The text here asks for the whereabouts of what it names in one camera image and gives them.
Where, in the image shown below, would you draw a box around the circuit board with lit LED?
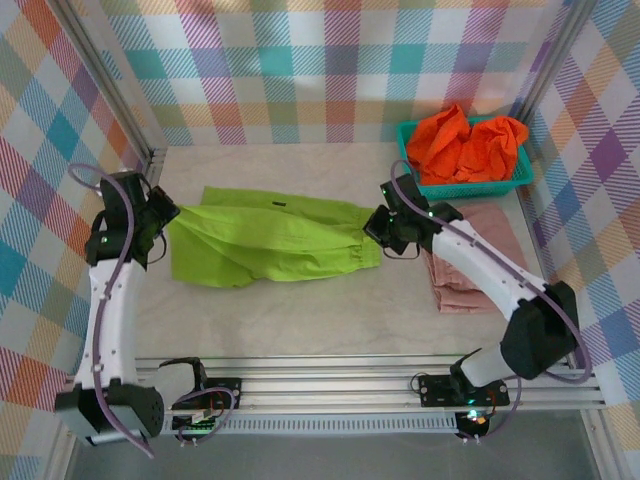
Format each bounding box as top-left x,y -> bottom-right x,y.
455,408 -> 495,443

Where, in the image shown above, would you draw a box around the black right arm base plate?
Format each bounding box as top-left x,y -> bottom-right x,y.
416,373 -> 512,407

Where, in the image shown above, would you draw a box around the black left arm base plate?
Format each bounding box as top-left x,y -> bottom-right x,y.
168,376 -> 244,410

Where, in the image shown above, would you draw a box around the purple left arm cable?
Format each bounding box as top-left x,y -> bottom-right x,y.
67,163 -> 239,460

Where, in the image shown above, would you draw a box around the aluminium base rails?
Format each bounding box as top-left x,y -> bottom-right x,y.
53,353 -> 607,415

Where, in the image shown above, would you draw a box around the lime green shorts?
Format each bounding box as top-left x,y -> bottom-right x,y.
167,185 -> 384,290

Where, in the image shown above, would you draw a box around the thin black left camera cable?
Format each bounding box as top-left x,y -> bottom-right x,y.
143,231 -> 170,267

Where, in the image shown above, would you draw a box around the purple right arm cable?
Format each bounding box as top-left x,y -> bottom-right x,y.
389,159 -> 596,444

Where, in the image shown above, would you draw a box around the white slotted cable duct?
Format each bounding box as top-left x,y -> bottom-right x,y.
79,417 -> 460,437

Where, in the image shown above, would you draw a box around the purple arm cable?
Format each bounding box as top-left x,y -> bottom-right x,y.
389,159 -> 596,444
67,163 -> 239,460

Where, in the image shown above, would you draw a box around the aluminium frame post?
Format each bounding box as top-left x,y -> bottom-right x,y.
52,0 -> 167,157
518,0 -> 597,126

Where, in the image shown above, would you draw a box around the pink shorts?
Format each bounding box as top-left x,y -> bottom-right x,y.
422,204 -> 531,315

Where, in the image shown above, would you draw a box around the circuit board with green terminals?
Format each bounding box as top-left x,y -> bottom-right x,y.
171,412 -> 222,445

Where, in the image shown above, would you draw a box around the thin black right camera cable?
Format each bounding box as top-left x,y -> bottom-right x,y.
382,242 -> 422,263

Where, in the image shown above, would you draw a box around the thin black camera cable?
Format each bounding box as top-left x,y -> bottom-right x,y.
382,242 -> 422,263
143,231 -> 170,267

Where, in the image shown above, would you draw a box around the teal plastic basket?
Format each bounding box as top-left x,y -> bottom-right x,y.
396,117 -> 535,199

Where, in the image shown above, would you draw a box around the orange shorts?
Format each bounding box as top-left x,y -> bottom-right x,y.
405,103 -> 530,185

